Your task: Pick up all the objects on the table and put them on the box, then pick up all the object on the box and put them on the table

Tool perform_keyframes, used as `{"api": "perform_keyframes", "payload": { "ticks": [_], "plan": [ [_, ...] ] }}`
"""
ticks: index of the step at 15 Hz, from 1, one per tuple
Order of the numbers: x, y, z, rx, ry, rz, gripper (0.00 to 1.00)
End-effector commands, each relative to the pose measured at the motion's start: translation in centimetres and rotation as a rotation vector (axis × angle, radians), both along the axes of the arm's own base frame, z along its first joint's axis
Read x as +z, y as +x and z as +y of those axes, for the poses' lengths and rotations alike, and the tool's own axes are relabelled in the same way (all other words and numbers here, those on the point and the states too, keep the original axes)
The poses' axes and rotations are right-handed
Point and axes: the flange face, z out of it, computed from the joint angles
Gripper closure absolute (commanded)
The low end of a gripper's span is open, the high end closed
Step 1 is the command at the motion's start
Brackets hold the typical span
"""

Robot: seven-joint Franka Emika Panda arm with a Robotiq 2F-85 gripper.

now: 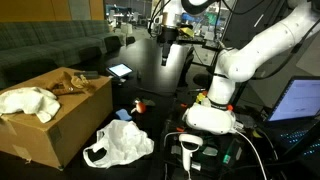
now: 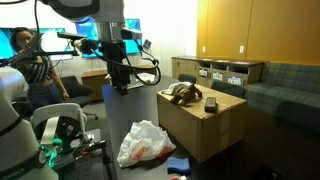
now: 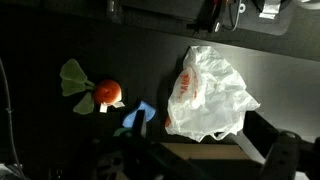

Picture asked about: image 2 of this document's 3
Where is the black remote control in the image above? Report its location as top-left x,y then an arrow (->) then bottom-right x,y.
204,97 -> 217,113

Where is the white cloth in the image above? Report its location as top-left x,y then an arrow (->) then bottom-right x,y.
162,81 -> 192,95

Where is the person in striped top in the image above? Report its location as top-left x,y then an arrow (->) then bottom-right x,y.
10,27 -> 69,110

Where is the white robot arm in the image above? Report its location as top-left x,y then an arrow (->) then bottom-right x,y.
0,0 -> 124,180

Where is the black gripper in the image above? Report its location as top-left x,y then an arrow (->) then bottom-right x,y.
103,42 -> 130,95

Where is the low wooden bench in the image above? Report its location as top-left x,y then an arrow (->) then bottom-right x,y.
82,65 -> 156,102

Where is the black office chair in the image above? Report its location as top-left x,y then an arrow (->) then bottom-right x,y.
61,76 -> 93,108

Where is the plaid green sofa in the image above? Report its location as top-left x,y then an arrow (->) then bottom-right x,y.
245,62 -> 320,132

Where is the large cardboard box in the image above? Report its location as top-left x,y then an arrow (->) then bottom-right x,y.
157,85 -> 248,163

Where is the wooden storage cabinet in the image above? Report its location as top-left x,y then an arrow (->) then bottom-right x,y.
172,56 -> 264,87

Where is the dark chair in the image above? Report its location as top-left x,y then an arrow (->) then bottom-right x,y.
178,74 -> 196,84
211,81 -> 246,98

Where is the wall television screen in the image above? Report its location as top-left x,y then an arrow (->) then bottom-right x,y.
75,17 -> 142,61

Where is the white plastic bag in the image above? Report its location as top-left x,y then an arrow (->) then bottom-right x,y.
117,120 -> 176,168

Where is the brown plush toy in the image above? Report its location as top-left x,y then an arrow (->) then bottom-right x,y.
170,84 -> 202,105

